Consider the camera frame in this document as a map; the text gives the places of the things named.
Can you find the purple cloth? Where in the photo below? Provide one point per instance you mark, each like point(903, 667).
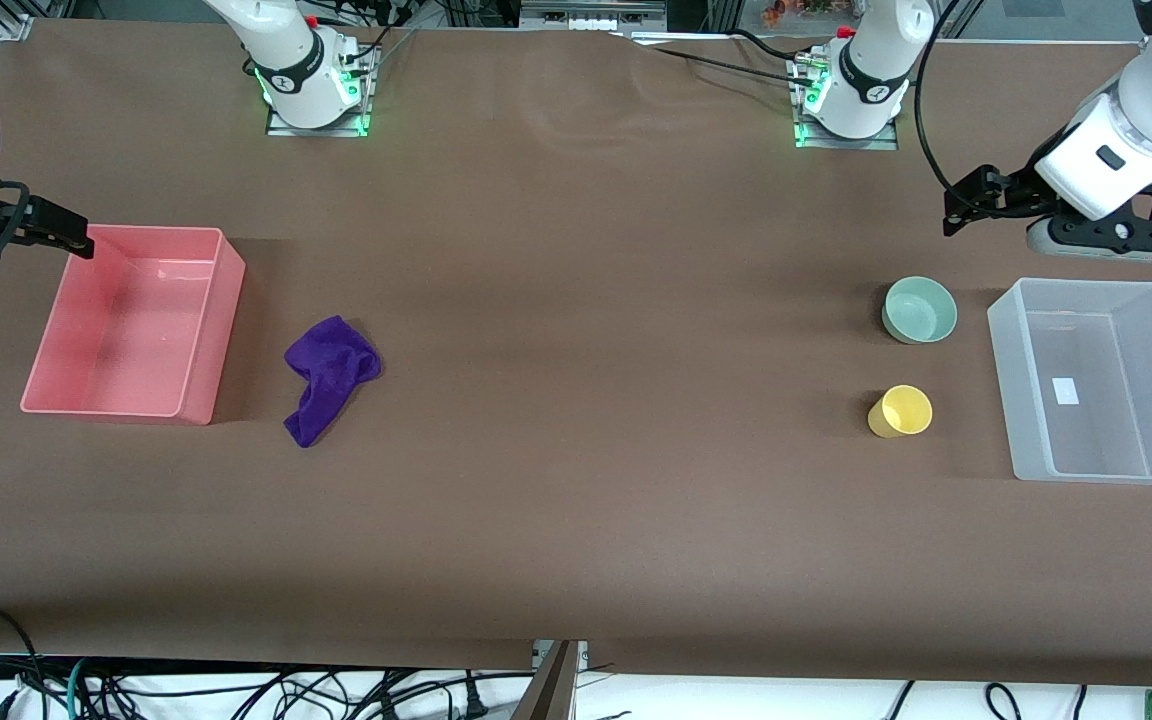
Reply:
point(328, 375)

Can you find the yellow cup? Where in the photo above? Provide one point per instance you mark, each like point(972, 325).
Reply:
point(901, 412)

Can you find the metal table edge bracket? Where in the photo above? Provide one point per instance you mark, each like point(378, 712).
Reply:
point(554, 685)

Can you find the grey power strip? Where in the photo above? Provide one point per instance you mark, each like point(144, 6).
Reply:
point(591, 12)

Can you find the pink plastic bin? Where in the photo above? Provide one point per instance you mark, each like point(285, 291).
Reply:
point(136, 335)

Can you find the translucent white plastic bin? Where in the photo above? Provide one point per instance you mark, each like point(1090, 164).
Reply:
point(1101, 380)

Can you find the mint green bowl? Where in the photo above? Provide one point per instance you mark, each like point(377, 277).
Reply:
point(920, 310)

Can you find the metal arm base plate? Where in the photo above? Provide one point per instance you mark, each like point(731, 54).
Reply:
point(806, 105)
point(361, 100)

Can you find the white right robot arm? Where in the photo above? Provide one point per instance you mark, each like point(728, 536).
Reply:
point(291, 60)

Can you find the aluminium frame profile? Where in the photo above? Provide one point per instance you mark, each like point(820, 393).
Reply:
point(11, 18)

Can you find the white label sticker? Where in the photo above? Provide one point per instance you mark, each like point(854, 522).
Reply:
point(1065, 391)

